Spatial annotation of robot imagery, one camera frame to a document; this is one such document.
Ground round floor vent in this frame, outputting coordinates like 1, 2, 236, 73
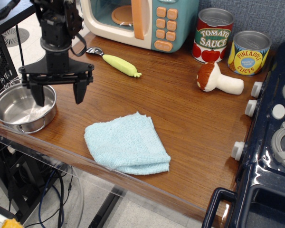
2, 28, 29, 48

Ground light blue folded towel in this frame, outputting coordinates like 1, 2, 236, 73
84, 112, 171, 175

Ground black side desk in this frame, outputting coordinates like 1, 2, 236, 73
0, 0, 52, 40

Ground yellow object at floor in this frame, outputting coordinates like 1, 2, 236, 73
1, 218, 23, 228

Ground toy microwave teal and cream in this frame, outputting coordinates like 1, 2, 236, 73
80, 0, 199, 53

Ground dark blue toy stove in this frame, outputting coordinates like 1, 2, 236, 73
202, 42, 285, 228

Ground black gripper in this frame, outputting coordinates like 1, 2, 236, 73
19, 51, 94, 106

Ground stainless steel pot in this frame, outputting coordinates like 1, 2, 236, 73
0, 78, 57, 134

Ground plush mushroom toy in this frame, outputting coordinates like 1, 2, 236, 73
197, 61, 244, 95

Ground pineapple slices can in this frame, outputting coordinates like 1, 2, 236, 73
228, 30, 272, 76

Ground black cable under table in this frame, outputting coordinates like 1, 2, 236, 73
25, 166, 74, 228

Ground blue cable under table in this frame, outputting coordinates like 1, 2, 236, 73
38, 170, 65, 228

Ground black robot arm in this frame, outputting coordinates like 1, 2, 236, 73
19, 0, 94, 106

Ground tomato sauce can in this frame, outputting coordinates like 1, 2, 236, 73
192, 8, 235, 63

